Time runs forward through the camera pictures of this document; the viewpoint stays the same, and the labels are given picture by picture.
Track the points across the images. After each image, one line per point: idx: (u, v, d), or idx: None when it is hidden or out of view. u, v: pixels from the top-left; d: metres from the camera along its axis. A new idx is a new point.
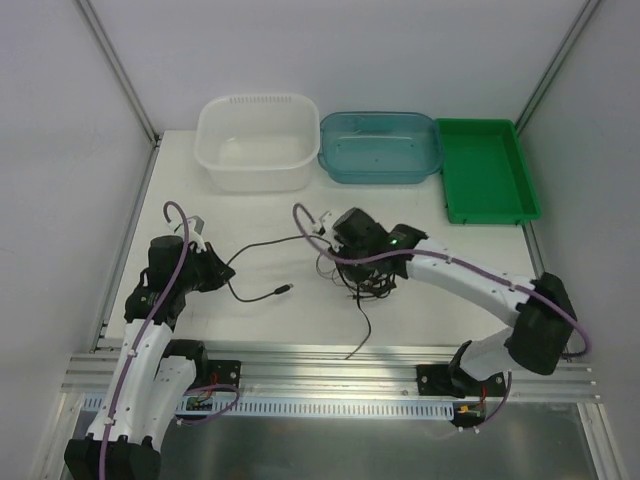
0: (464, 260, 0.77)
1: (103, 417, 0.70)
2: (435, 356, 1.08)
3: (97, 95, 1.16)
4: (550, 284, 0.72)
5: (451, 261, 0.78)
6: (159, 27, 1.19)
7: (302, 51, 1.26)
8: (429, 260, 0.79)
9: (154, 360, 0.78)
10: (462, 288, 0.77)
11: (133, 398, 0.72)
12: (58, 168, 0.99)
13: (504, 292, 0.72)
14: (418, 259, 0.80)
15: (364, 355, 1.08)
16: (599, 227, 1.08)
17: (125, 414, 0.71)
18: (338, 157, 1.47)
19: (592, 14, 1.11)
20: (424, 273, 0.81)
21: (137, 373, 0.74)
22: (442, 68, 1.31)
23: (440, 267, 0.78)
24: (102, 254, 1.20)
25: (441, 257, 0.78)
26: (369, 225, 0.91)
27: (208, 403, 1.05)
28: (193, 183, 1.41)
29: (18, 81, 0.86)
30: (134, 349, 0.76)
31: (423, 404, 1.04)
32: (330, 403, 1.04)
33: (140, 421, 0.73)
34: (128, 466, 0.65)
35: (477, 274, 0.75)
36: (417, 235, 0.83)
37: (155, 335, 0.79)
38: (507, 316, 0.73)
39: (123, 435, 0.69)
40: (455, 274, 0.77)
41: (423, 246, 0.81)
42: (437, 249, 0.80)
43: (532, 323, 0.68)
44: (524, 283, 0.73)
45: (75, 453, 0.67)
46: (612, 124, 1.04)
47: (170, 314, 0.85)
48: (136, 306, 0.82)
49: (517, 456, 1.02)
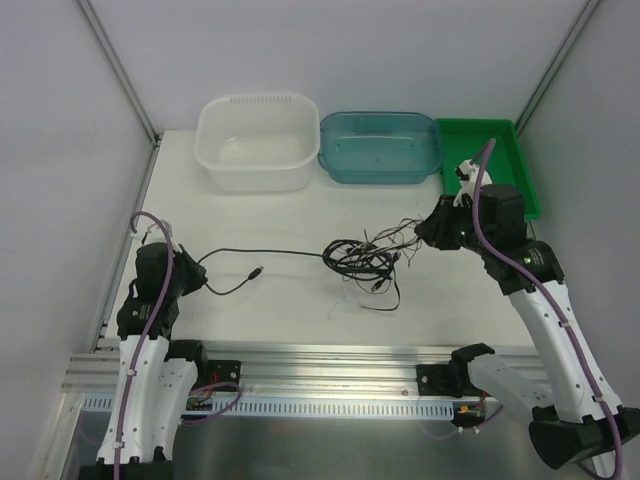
0: (577, 341, 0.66)
1: (111, 441, 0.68)
2: (435, 356, 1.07)
3: (97, 97, 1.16)
4: (632, 420, 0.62)
5: (563, 326, 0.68)
6: (159, 27, 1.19)
7: (303, 51, 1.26)
8: (543, 306, 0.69)
9: (154, 376, 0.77)
10: (547, 355, 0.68)
11: (139, 418, 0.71)
12: (58, 169, 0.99)
13: (586, 396, 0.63)
14: (536, 296, 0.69)
15: (364, 354, 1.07)
16: (600, 227, 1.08)
17: (133, 435, 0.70)
18: (338, 157, 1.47)
19: (592, 14, 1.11)
20: (524, 311, 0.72)
21: (139, 394, 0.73)
22: (442, 69, 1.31)
23: (550, 322, 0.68)
24: (102, 254, 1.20)
25: (558, 316, 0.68)
26: (517, 222, 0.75)
27: (207, 403, 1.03)
28: (194, 183, 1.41)
29: (17, 80, 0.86)
30: (133, 369, 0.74)
31: (424, 405, 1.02)
32: (330, 403, 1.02)
33: (150, 440, 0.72)
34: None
35: (575, 360, 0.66)
36: (552, 273, 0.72)
37: (151, 351, 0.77)
38: (567, 412, 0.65)
39: (135, 456, 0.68)
40: (558, 343, 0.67)
41: (551, 288, 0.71)
42: (562, 304, 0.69)
43: (586, 440, 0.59)
44: (610, 404, 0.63)
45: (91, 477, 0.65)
46: (612, 124, 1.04)
47: (164, 325, 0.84)
48: (129, 322, 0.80)
49: (513, 456, 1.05)
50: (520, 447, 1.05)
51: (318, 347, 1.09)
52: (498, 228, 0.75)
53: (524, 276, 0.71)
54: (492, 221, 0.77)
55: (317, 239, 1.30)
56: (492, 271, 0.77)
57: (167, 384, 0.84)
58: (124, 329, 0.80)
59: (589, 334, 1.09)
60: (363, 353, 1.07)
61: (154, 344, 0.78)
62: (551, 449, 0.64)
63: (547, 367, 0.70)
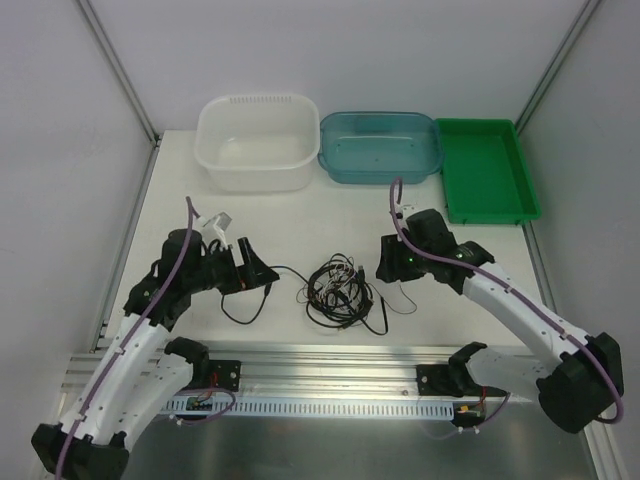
0: (523, 293, 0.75)
1: (74, 411, 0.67)
2: (437, 356, 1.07)
3: (97, 96, 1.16)
4: (606, 347, 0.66)
5: (509, 291, 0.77)
6: (160, 27, 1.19)
7: (303, 51, 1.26)
8: (488, 283, 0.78)
9: (148, 352, 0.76)
10: (513, 323, 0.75)
11: (110, 397, 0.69)
12: (58, 169, 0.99)
13: (553, 338, 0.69)
14: (476, 278, 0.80)
15: (364, 354, 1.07)
16: (599, 226, 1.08)
17: (98, 412, 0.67)
18: (338, 157, 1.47)
19: (592, 14, 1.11)
20: (480, 297, 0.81)
21: (120, 371, 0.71)
22: (443, 69, 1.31)
23: (497, 293, 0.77)
24: (102, 254, 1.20)
25: (500, 283, 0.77)
26: (443, 233, 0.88)
27: (207, 403, 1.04)
28: (194, 183, 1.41)
29: (17, 81, 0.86)
30: (122, 348, 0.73)
31: (424, 405, 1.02)
32: (330, 403, 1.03)
33: (112, 420, 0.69)
34: (92, 466, 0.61)
35: (533, 314, 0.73)
36: (484, 258, 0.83)
37: (148, 335, 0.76)
38: (549, 362, 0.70)
39: (89, 434, 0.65)
40: (512, 305, 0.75)
41: (487, 268, 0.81)
42: (501, 276, 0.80)
43: (572, 376, 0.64)
44: (577, 335, 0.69)
45: (48, 435, 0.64)
46: (612, 124, 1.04)
47: (167, 313, 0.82)
48: (136, 298, 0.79)
49: (513, 456, 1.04)
50: (519, 446, 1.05)
51: (318, 347, 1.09)
52: (430, 243, 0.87)
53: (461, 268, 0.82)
54: (423, 240, 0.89)
55: (317, 239, 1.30)
56: (440, 279, 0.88)
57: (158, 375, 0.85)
58: (129, 304, 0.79)
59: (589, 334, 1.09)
60: (364, 353, 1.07)
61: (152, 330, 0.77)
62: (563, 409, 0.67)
63: (520, 338, 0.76)
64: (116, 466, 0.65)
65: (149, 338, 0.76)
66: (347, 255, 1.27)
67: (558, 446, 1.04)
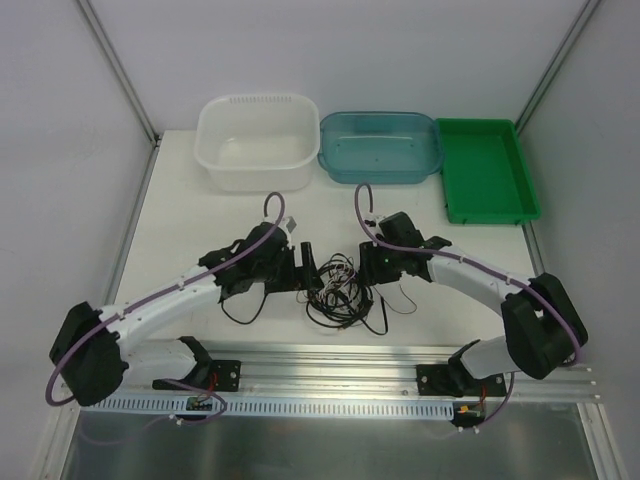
0: (473, 259, 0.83)
1: (119, 308, 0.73)
2: (438, 355, 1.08)
3: (97, 96, 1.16)
4: (546, 283, 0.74)
5: (462, 260, 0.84)
6: (160, 27, 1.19)
7: (303, 51, 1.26)
8: (445, 259, 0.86)
9: (197, 302, 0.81)
10: (474, 289, 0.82)
11: (150, 316, 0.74)
12: (58, 169, 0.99)
13: (499, 285, 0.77)
14: (436, 259, 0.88)
15: (364, 354, 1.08)
16: (600, 226, 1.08)
17: (134, 321, 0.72)
18: (338, 157, 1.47)
19: (592, 15, 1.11)
20: (445, 275, 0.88)
21: (170, 301, 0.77)
22: (443, 69, 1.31)
23: (453, 265, 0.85)
24: (102, 253, 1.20)
25: (453, 256, 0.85)
26: (411, 230, 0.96)
27: (207, 403, 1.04)
28: (194, 183, 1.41)
29: (17, 81, 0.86)
30: (183, 283, 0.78)
31: (424, 405, 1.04)
32: (330, 403, 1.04)
33: (137, 337, 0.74)
34: (98, 367, 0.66)
35: (482, 272, 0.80)
36: (442, 242, 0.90)
37: (208, 288, 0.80)
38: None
39: (117, 334, 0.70)
40: (467, 271, 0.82)
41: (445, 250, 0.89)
42: (454, 251, 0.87)
43: (518, 311, 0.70)
44: (521, 279, 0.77)
45: (86, 315, 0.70)
46: (612, 124, 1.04)
47: (228, 285, 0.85)
48: (212, 256, 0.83)
49: (515, 457, 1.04)
50: (520, 446, 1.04)
51: (318, 347, 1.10)
52: (398, 239, 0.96)
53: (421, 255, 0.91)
54: (394, 238, 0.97)
55: (318, 239, 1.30)
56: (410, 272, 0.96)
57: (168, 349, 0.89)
58: (204, 258, 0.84)
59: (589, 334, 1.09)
60: (364, 354, 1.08)
61: (211, 287, 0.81)
62: (528, 353, 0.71)
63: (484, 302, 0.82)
64: (104, 383, 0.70)
65: (206, 291, 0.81)
66: (347, 255, 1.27)
67: (559, 446, 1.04)
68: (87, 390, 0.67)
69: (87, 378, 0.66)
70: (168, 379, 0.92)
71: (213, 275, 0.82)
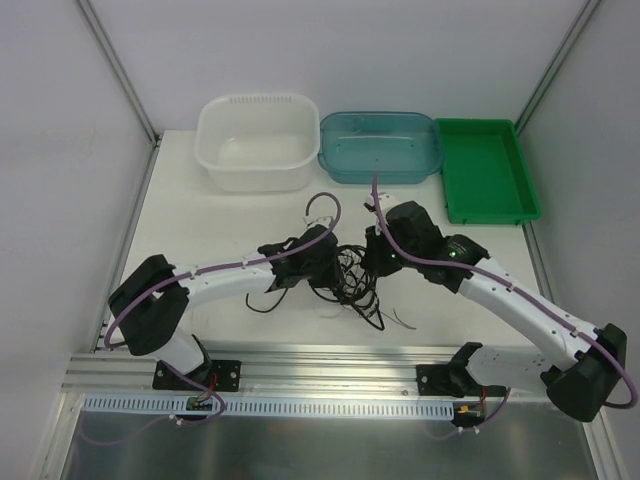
0: (527, 292, 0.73)
1: (193, 267, 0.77)
2: (437, 355, 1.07)
3: (97, 97, 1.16)
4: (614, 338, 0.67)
5: (511, 290, 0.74)
6: (159, 27, 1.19)
7: (303, 51, 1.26)
8: (488, 283, 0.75)
9: (252, 285, 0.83)
10: (522, 325, 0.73)
11: (213, 285, 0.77)
12: (58, 169, 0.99)
13: (564, 337, 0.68)
14: (475, 278, 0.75)
15: (363, 353, 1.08)
16: (600, 226, 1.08)
17: (202, 283, 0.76)
18: (338, 157, 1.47)
19: (592, 15, 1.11)
20: (478, 297, 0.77)
21: (235, 275, 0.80)
22: (442, 69, 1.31)
23: (500, 293, 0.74)
24: (102, 253, 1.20)
25: (501, 282, 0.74)
26: (429, 228, 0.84)
27: (207, 403, 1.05)
28: (194, 183, 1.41)
29: (17, 81, 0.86)
30: (246, 263, 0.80)
31: (424, 405, 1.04)
32: (330, 403, 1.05)
33: (197, 301, 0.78)
34: (160, 318, 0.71)
35: (542, 314, 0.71)
36: (477, 253, 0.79)
37: (267, 272, 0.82)
38: (563, 361, 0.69)
39: (186, 290, 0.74)
40: (520, 308, 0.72)
41: (483, 265, 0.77)
42: (498, 274, 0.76)
43: (587, 373, 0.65)
44: (587, 331, 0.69)
45: (160, 266, 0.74)
46: (612, 123, 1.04)
47: (281, 278, 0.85)
48: (270, 247, 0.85)
49: (515, 457, 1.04)
50: (521, 447, 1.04)
51: (318, 347, 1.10)
52: (417, 241, 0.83)
53: (457, 269, 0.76)
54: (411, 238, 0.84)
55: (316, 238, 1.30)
56: (433, 280, 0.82)
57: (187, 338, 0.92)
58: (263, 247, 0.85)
59: None
60: (363, 354, 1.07)
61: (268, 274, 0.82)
62: (570, 403, 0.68)
63: (528, 335, 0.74)
64: (161, 336, 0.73)
65: (263, 277, 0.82)
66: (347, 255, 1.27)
67: (559, 446, 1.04)
68: (142, 336, 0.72)
69: (150, 322, 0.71)
70: (172, 369, 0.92)
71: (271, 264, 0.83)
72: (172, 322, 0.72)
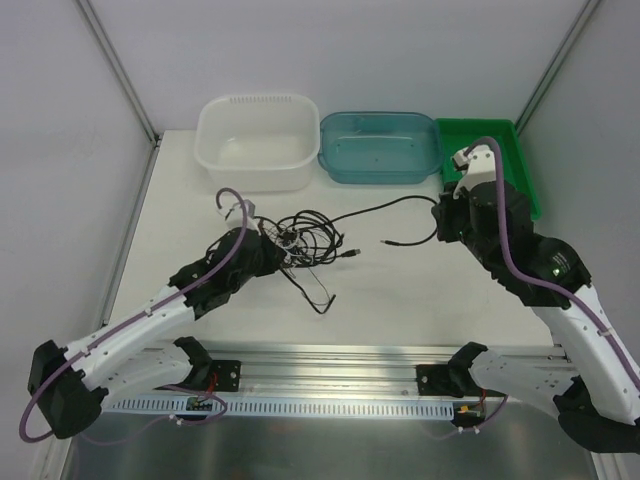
0: (618, 343, 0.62)
1: (83, 343, 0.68)
2: (438, 355, 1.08)
3: (97, 97, 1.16)
4: None
5: (602, 334, 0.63)
6: (159, 27, 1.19)
7: (303, 52, 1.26)
8: (581, 321, 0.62)
9: (170, 326, 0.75)
10: (591, 370, 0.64)
11: (118, 349, 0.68)
12: (58, 169, 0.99)
13: (635, 400, 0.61)
14: (572, 311, 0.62)
15: (364, 354, 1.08)
16: (600, 226, 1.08)
17: (100, 357, 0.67)
18: (338, 157, 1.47)
19: (593, 14, 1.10)
20: (557, 325, 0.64)
21: (139, 331, 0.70)
22: (442, 70, 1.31)
23: (589, 336, 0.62)
24: (102, 253, 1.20)
25: (597, 325, 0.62)
26: (527, 227, 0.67)
27: (207, 403, 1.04)
28: (194, 183, 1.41)
29: (17, 81, 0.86)
30: (150, 310, 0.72)
31: (424, 405, 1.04)
32: (330, 403, 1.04)
33: (110, 368, 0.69)
34: (65, 406, 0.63)
35: (621, 369, 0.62)
36: (579, 278, 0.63)
37: (177, 310, 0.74)
38: (614, 414, 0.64)
39: (83, 372, 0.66)
40: (604, 361, 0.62)
41: (583, 296, 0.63)
42: (595, 311, 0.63)
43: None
44: None
45: (51, 352, 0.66)
46: (613, 123, 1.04)
47: (203, 301, 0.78)
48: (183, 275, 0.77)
49: (515, 456, 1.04)
50: (520, 446, 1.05)
51: (317, 347, 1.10)
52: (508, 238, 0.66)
53: (556, 294, 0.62)
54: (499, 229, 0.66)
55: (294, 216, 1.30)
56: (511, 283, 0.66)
57: (158, 360, 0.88)
58: (175, 278, 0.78)
59: None
60: (363, 353, 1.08)
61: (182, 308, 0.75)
62: (592, 442, 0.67)
63: (585, 376, 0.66)
64: (85, 414, 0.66)
65: (177, 315, 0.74)
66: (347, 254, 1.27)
67: (558, 445, 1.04)
68: (63, 426, 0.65)
69: (59, 413, 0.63)
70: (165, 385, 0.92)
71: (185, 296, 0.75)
72: (81, 404, 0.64)
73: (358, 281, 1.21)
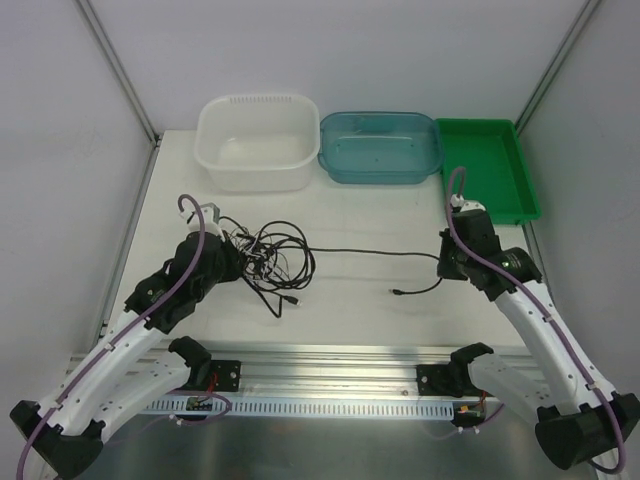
0: (562, 330, 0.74)
1: (52, 400, 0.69)
2: (438, 356, 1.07)
3: (97, 98, 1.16)
4: (628, 407, 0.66)
5: (548, 321, 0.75)
6: (159, 27, 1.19)
7: (303, 52, 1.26)
8: (526, 304, 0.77)
9: (139, 351, 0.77)
10: (541, 355, 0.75)
11: (88, 392, 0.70)
12: (58, 168, 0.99)
13: (578, 384, 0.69)
14: (517, 294, 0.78)
15: (364, 354, 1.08)
16: (599, 226, 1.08)
17: (74, 404, 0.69)
18: (338, 157, 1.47)
19: (593, 14, 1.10)
20: (512, 312, 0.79)
21: (107, 365, 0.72)
22: (441, 70, 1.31)
23: (535, 319, 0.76)
24: (102, 253, 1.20)
25: (541, 310, 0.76)
26: (488, 235, 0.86)
27: (207, 403, 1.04)
28: (194, 183, 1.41)
29: (17, 81, 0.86)
30: (111, 345, 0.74)
31: (424, 405, 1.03)
32: (330, 403, 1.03)
33: (92, 410, 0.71)
34: (56, 455, 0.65)
35: (566, 354, 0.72)
36: (530, 273, 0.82)
37: (138, 340, 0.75)
38: (565, 405, 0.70)
39: (60, 425, 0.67)
40: (545, 340, 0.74)
41: (530, 286, 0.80)
42: (542, 302, 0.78)
43: (586, 430, 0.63)
44: (604, 390, 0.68)
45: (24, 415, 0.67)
46: (612, 123, 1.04)
47: (168, 317, 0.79)
48: (141, 295, 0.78)
49: (515, 456, 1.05)
50: (519, 446, 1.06)
51: (318, 347, 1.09)
52: (473, 243, 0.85)
53: (505, 280, 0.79)
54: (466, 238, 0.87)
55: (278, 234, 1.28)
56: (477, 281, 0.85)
57: (152, 372, 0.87)
58: (131, 299, 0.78)
59: (589, 334, 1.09)
60: (363, 353, 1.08)
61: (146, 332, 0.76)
62: (555, 445, 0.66)
63: (542, 367, 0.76)
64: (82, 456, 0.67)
65: (143, 338, 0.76)
66: (347, 255, 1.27)
67: None
68: (67, 470, 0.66)
69: (55, 463, 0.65)
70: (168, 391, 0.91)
71: (145, 319, 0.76)
72: (70, 451, 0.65)
73: (358, 281, 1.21)
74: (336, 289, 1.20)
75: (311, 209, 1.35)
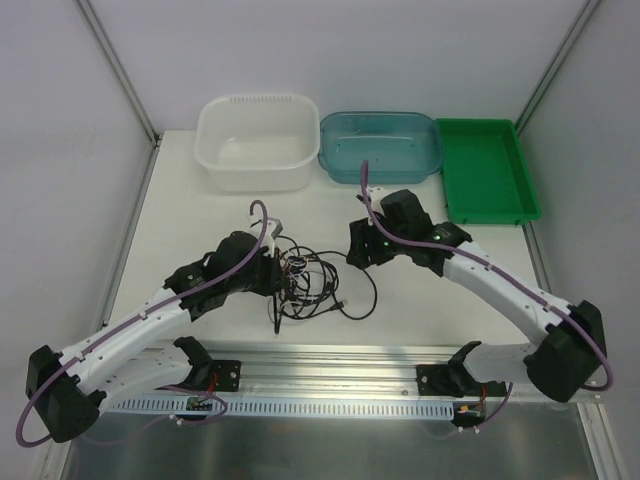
0: (504, 269, 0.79)
1: (77, 350, 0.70)
2: (435, 355, 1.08)
3: (97, 97, 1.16)
4: (586, 314, 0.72)
5: (490, 268, 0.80)
6: (159, 27, 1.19)
7: (303, 51, 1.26)
8: (467, 263, 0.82)
9: (163, 331, 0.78)
10: (499, 300, 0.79)
11: (112, 353, 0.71)
12: (58, 169, 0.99)
13: (537, 309, 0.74)
14: (456, 258, 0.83)
15: (364, 354, 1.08)
16: (599, 224, 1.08)
17: (95, 361, 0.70)
18: (338, 157, 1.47)
19: (592, 14, 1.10)
20: (458, 274, 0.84)
21: (136, 333, 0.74)
22: (442, 69, 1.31)
23: (479, 271, 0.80)
24: (102, 253, 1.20)
25: (481, 262, 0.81)
26: (418, 214, 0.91)
27: (207, 403, 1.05)
28: (194, 183, 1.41)
29: (17, 82, 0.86)
30: (146, 313, 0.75)
31: (424, 405, 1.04)
32: (330, 403, 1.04)
33: (104, 375, 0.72)
34: (62, 408, 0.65)
35: (517, 289, 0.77)
36: (461, 237, 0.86)
37: (171, 315, 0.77)
38: (536, 334, 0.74)
39: (76, 377, 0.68)
40: (494, 282, 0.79)
41: (466, 247, 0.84)
42: (479, 254, 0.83)
43: (558, 346, 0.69)
44: (560, 306, 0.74)
45: (46, 359, 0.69)
46: (612, 122, 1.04)
47: (198, 305, 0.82)
48: (179, 279, 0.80)
49: (516, 456, 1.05)
50: (520, 446, 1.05)
51: (318, 347, 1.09)
52: (406, 226, 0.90)
53: (441, 251, 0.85)
54: (400, 222, 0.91)
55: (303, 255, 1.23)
56: (420, 262, 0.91)
57: (158, 360, 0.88)
58: (170, 279, 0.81)
59: None
60: (363, 353, 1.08)
61: (178, 311, 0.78)
62: (549, 380, 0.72)
63: (504, 312, 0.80)
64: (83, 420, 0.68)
65: (174, 318, 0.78)
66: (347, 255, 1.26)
67: (559, 445, 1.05)
68: (61, 429, 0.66)
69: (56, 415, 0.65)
70: (166, 385, 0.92)
71: (178, 301, 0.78)
72: (77, 408, 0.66)
73: (359, 282, 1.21)
74: (337, 290, 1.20)
75: (311, 208, 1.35)
